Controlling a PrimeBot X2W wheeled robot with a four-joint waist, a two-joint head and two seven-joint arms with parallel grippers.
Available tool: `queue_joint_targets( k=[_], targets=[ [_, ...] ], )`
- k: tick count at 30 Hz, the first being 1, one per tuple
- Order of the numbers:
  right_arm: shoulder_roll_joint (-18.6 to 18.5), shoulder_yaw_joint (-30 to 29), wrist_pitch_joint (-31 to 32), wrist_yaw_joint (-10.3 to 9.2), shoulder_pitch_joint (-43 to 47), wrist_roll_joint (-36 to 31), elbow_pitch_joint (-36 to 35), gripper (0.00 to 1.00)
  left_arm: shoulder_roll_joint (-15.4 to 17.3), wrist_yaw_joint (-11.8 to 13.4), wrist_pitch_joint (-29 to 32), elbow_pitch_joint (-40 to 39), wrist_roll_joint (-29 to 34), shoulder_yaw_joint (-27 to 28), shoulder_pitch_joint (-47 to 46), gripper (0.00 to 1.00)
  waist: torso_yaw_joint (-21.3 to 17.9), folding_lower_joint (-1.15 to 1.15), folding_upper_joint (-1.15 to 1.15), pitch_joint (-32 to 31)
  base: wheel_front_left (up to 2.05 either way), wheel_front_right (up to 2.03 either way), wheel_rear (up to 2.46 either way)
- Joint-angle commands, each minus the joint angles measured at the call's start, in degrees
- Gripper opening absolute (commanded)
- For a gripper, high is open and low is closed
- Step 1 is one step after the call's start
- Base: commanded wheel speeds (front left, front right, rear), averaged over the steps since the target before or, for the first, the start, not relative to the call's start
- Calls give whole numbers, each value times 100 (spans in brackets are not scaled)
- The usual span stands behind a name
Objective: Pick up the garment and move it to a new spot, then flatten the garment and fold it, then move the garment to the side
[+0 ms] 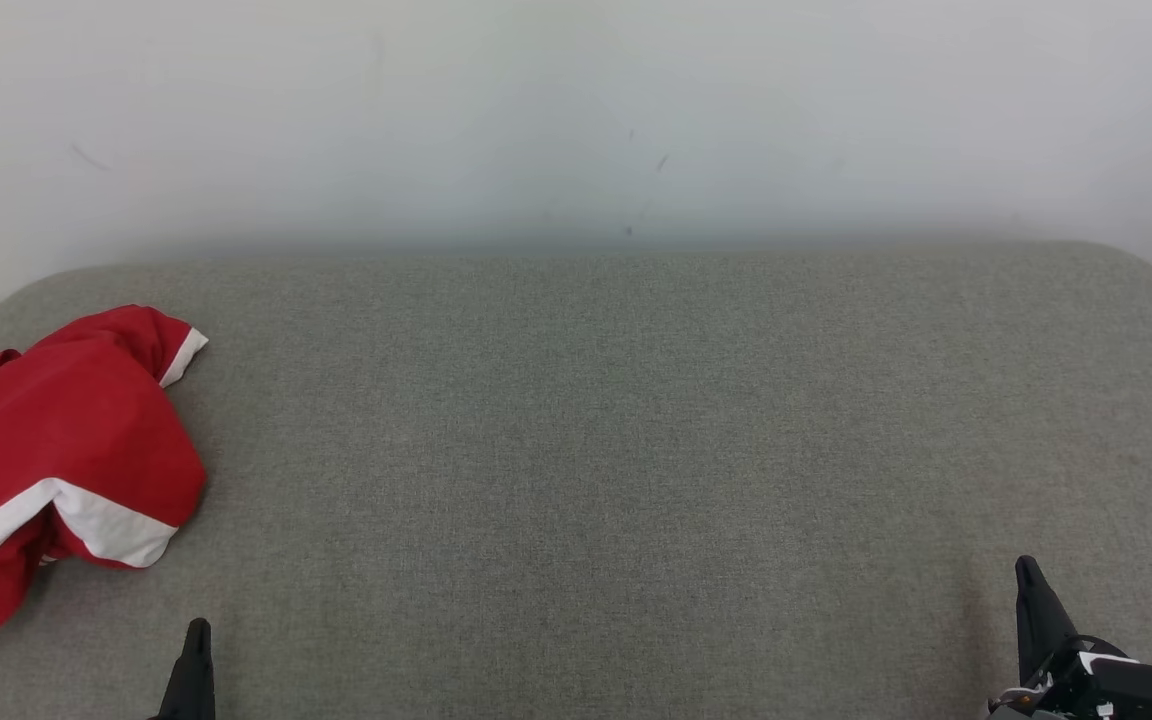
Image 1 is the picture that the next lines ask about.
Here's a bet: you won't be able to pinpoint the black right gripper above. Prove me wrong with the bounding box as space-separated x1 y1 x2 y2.
991 556 1152 720

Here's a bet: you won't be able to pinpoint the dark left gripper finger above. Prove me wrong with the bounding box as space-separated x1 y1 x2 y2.
158 618 217 720

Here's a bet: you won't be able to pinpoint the red shorts with white band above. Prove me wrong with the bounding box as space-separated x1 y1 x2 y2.
0 305 209 586

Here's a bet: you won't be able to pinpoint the grey fabric sofa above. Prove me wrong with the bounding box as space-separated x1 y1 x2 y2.
0 240 1152 720

